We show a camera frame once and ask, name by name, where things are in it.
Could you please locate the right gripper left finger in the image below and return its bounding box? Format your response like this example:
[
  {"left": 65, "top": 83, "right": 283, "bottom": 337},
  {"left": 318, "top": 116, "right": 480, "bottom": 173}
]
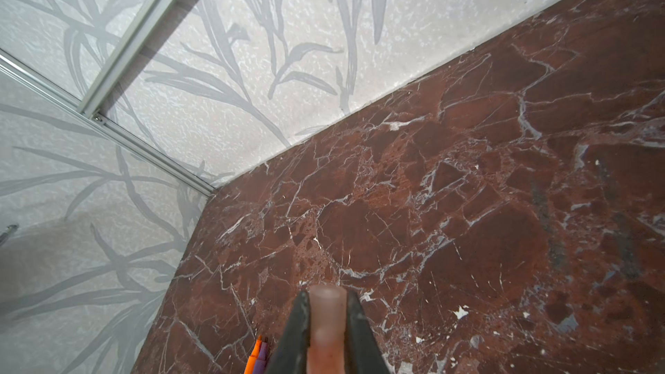
[{"left": 265, "top": 291, "right": 312, "bottom": 374}]

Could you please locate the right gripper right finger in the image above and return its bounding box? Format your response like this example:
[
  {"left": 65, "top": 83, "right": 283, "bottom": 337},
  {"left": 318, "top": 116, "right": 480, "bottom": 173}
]
[{"left": 345, "top": 291, "right": 390, "bottom": 374}]

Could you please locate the translucent pink pen cap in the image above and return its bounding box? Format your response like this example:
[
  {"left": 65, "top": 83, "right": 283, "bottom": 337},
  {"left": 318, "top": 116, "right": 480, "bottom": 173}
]
[{"left": 307, "top": 285, "right": 347, "bottom": 374}]

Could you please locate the purple marker pen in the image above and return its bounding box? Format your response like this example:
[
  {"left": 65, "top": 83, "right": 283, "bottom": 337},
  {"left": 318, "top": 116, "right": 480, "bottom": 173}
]
[{"left": 252, "top": 340, "right": 269, "bottom": 374}]

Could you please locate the orange pen far left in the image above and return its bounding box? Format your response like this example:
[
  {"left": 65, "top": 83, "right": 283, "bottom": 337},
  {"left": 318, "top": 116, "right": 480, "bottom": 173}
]
[{"left": 243, "top": 335, "right": 263, "bottom": 374}]

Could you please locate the clear plastic wall tray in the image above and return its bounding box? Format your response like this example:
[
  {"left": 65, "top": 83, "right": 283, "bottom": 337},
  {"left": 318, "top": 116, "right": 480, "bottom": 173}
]
[{"left": 0, "top": 224, "right": 19, "bottom": 246}]

